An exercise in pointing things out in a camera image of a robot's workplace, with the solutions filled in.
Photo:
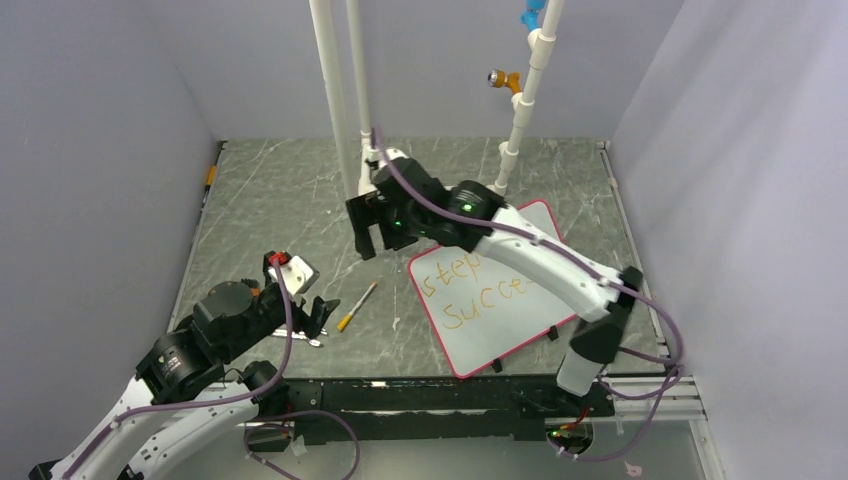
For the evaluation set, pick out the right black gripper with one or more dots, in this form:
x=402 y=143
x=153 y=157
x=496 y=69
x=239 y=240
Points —
x=366 y=210

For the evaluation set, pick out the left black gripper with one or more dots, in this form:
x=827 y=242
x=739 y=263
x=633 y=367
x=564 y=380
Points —
x=301 y=319

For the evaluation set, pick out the white marker pen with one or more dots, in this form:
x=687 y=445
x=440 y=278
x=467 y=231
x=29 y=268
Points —
x=362 y=300

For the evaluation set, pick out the pink framed whiteboard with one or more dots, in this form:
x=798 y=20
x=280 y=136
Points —
x=480 y=310

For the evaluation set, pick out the yellow marker cap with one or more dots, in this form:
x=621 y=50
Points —
x=343 y=324

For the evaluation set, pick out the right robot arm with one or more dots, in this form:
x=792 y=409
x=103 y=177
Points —
x=477 y=220

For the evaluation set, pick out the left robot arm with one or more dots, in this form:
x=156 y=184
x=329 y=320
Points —
x=162 y=416

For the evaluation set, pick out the silver open-end wrench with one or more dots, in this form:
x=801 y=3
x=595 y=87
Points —
x=300 y=336

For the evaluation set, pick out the blue clamp on pipe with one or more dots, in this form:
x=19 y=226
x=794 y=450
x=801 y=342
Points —
x=530 y=16

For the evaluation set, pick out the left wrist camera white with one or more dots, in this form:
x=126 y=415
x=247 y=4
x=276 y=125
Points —
x=298 y=274

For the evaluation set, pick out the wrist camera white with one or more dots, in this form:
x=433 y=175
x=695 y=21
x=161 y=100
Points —
x=377 y=159
x=298 y=274

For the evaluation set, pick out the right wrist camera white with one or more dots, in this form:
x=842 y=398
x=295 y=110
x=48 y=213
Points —
x=377 y=159

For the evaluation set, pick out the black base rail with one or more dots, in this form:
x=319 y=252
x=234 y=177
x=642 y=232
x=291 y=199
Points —
x=521 y=407

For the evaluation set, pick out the orange clamp mounted camera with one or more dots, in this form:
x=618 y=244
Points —
x=500 y=79

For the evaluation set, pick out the white pvc pipe frame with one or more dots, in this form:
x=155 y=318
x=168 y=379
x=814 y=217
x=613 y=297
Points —
x=541 y=43

